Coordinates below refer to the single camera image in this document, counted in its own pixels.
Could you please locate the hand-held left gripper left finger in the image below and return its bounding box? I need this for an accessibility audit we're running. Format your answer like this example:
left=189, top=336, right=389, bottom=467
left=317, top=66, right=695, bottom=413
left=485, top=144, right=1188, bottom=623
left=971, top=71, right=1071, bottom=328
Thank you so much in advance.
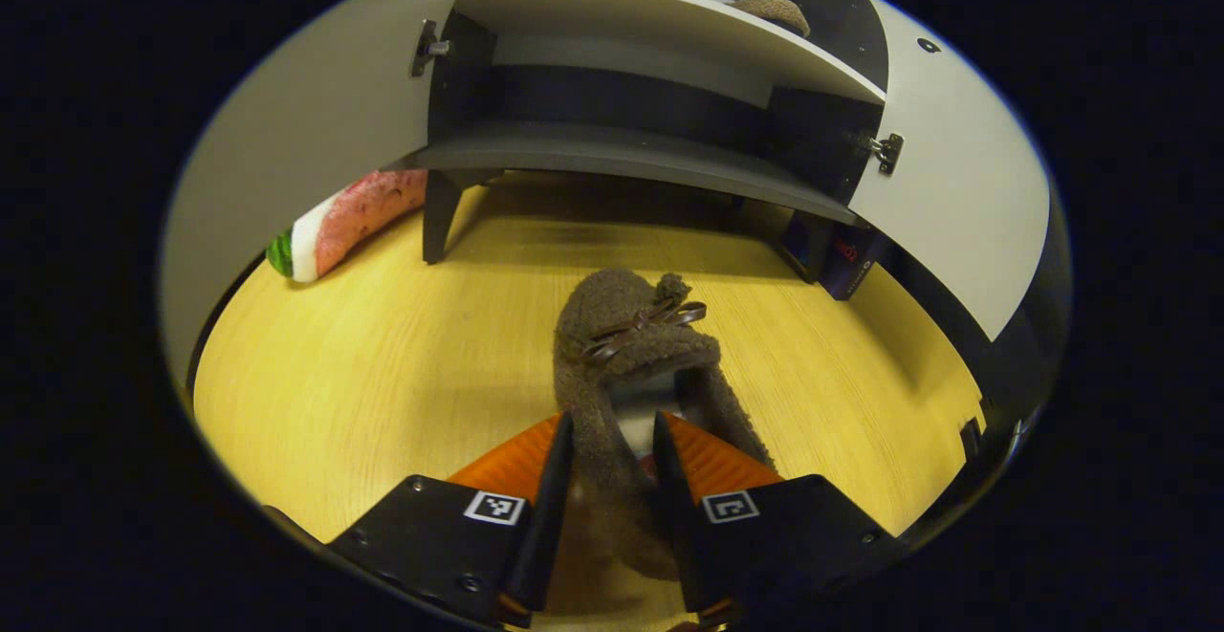
left=330, top=410, right=575, bottom=628

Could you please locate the white shoe cabinet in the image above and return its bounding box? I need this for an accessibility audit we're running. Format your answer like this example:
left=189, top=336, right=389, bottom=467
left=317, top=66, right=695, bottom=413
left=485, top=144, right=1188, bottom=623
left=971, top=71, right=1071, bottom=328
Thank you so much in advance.
left=416, top=0, right=890, bottom=284

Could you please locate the brown fuzzy shoe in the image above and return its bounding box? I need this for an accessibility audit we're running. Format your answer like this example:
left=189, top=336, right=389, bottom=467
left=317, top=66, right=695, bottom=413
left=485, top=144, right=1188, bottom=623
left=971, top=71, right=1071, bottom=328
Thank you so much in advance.
left=732, top=0, right=812, bottom=38
left=553, top=267, right=777, bottom=583

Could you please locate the dark blue box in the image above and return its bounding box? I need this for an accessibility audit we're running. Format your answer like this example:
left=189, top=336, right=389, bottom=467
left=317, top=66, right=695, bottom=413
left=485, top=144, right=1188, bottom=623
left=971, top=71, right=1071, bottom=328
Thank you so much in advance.
left=779, top=211, right=890, bottom=301

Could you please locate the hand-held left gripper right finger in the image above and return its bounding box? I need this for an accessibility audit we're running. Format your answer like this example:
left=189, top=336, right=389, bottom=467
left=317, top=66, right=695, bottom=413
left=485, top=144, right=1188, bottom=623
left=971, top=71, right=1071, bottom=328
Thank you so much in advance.
left=652, top=410, right=909, bottom=628

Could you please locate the watermelon slice plush toy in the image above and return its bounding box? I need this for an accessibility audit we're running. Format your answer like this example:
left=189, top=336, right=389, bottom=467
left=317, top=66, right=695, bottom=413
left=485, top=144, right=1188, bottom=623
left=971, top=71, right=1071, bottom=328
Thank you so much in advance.
left=266, top=169, right=428, bottom=283

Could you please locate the white cabinet door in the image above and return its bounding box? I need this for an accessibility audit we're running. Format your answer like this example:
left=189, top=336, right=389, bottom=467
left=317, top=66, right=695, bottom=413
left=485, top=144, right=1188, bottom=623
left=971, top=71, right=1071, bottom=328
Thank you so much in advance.
left=846, top=0, right=1053, bottom=341
left=158, top=0, right=498, bottom=394

